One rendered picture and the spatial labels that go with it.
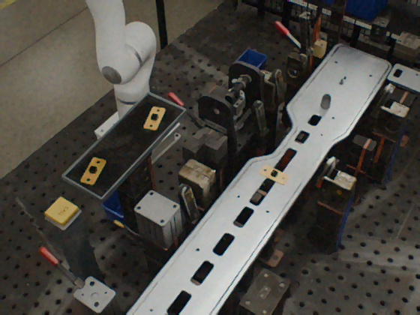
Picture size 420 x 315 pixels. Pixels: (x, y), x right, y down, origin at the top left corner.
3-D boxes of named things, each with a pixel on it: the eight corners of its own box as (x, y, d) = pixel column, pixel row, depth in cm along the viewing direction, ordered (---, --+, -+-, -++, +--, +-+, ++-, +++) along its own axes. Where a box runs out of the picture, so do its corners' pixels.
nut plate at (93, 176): (93, 185, 138) (92, 182, 137) (79, 181, 139) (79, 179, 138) (106, 160, 143) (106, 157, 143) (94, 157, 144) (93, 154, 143)
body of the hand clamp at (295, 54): (294, 133, 210) (304, 62, 183) (278, 126, 213) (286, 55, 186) (301, 123, 213) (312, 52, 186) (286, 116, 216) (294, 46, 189)
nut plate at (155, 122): (156, 130, 150) (156, 127, 149) (143, 128, 151) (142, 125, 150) (166, 109, 155) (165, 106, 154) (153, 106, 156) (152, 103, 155)
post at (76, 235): (97, 308, 166) (63, 232, 132) (78, 295, 169) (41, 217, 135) (112, 289, 170) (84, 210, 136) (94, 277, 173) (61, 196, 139)
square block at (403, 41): (393, 121, 213) (416, 49, 185) (374, 113, 216) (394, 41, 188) (400, 109, 217) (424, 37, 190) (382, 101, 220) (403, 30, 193)
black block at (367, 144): (358, 211, 187) (376, 157, 164) (329, 198, 191) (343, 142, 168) (367, 196, 191) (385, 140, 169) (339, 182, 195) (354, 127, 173)
